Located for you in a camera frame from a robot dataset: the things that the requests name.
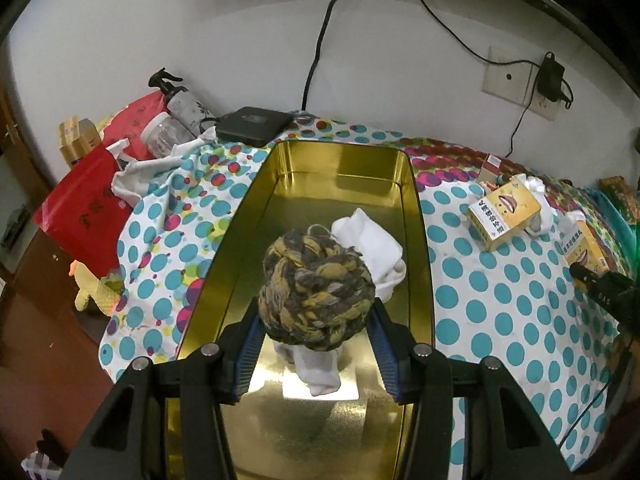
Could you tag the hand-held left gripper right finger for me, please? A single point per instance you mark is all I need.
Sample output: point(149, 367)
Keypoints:
point(385, 356)

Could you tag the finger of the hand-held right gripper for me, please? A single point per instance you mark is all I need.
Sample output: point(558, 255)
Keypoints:
point(584, 275)

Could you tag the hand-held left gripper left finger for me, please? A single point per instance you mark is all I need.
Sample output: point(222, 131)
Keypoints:
point(247, 356)

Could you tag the yellow medicine box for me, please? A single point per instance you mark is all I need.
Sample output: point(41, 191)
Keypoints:
point(505, 220)
point(585, 252)

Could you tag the white sock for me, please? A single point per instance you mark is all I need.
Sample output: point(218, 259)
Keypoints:
point(537, 187)
point(320, 375)
point(370, 245)

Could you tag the braided yarn ball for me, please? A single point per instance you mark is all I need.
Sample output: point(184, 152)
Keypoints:
point(315, 285)

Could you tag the small red white box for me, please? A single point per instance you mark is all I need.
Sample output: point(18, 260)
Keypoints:
point(489, 167)

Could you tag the gold metal tin box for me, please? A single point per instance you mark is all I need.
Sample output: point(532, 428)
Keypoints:
point(325, 170)

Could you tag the teal bag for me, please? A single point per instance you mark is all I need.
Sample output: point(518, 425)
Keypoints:
point(607, 220)

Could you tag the polka dot cloth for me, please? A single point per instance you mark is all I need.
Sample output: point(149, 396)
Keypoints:
point(500, 285)

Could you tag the patterned snack packet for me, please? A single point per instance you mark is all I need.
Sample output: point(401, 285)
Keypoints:
point(620, 192)

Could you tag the yellow plush toy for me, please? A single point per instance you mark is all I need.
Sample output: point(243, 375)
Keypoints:
point(95, 292)

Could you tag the black power adapter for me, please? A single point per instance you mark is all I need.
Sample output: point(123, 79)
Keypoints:
point(550, 77)

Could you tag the brown wooden cabinet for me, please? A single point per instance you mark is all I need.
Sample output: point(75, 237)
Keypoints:
point(40, 360)

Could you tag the red gift bag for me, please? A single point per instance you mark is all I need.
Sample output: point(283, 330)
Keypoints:
point(85, 200)

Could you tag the black set-top box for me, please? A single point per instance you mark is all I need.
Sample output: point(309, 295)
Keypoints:
point(252, 125)

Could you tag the clear plastic jar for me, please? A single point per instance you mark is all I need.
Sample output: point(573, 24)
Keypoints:
point(162, 135)

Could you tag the spray bottle with black nozzle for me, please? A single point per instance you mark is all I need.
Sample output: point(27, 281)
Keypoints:
point(187, 107)

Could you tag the red plastic packet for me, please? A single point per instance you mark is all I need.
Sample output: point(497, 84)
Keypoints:
point(135, 120)

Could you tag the yellow packet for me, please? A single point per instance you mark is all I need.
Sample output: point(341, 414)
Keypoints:
point(106, 124)

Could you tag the brown cardboard box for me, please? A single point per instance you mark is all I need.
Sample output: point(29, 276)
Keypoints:
point(70, 142)

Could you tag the beige wall socket plate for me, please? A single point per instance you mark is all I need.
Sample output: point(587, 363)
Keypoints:
point(505, 77)

